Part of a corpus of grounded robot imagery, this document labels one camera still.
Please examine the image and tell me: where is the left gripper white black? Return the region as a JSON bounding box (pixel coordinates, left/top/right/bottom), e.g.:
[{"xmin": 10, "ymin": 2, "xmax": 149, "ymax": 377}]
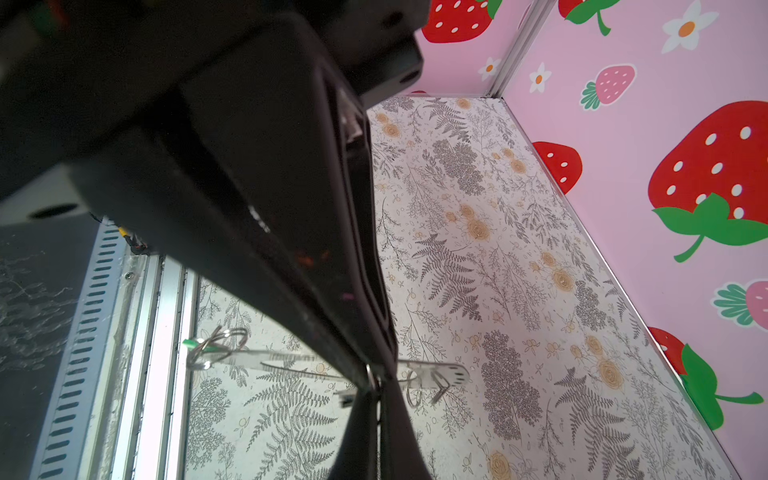
[{"xmin": 1, "ymin": 1, "xmax": 430, "ymax": 389}]

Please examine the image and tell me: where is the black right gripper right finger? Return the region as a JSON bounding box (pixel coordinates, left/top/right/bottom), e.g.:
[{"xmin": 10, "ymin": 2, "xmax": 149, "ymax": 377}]
[{"xmin": 380, "ymin": 381, "xmax": 432, "ymax": 480}]

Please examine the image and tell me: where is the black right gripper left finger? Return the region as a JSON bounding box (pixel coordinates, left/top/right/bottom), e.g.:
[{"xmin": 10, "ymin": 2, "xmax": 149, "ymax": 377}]
[{"xmin": 328, "ymin": 391, "xmax": 378, "ymax": 480}]

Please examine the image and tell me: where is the large perforated metal keyring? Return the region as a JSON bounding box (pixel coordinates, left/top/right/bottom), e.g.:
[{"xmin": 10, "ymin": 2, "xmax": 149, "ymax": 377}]
[{"xmin": 187, "ymin": 346, "xmax": 470, "ymax": 391}]

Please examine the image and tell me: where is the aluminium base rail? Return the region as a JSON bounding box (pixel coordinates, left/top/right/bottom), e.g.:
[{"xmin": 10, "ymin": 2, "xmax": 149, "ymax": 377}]
[{"xmin": 30, "ymin": 220, "xmax": 200, "ymax": 479}]

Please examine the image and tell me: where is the aluminium corner post right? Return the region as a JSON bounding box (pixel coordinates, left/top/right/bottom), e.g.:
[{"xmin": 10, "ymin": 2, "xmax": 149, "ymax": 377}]
[{"xmin": 486, "ymin": 0, "xmax": 556, "ymax": 98}]

